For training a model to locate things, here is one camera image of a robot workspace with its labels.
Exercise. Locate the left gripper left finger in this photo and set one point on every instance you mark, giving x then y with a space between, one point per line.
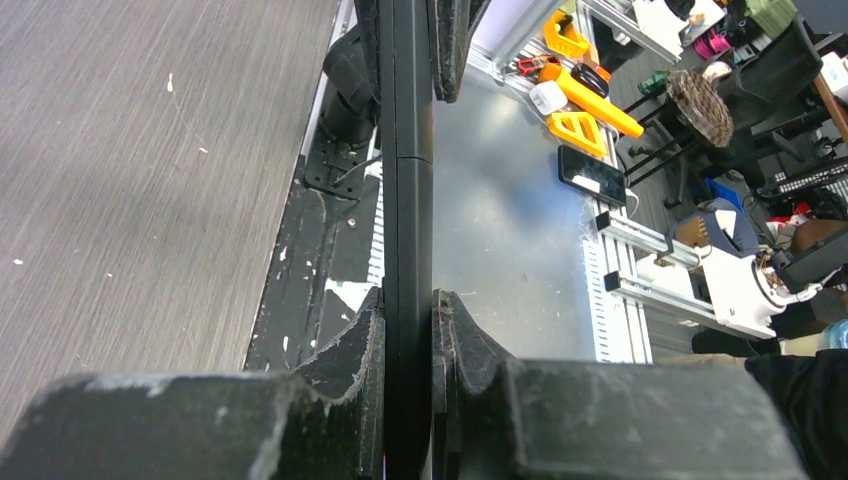
321 420

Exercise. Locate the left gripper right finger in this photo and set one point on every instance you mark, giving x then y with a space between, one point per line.
499 417

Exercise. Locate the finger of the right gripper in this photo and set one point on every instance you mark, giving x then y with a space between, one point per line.
368 22
451 26

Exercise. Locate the black remote control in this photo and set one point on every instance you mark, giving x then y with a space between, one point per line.
407 144

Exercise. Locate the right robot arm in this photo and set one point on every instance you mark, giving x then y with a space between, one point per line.
352 65

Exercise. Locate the white power adapter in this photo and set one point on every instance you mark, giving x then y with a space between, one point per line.
547 98

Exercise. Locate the yellow plastic part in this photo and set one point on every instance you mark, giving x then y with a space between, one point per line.
589 101

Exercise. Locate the black smartphone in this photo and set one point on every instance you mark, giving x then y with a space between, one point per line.
591 176

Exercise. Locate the brown woven stool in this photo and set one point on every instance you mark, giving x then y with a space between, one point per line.
695 116

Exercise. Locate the yellow plastic bracket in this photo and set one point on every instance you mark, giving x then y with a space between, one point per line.
562 37

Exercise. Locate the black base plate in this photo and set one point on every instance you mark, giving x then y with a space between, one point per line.
326 257

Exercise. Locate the yellow triangular frame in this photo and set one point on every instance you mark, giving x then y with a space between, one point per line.
578 129

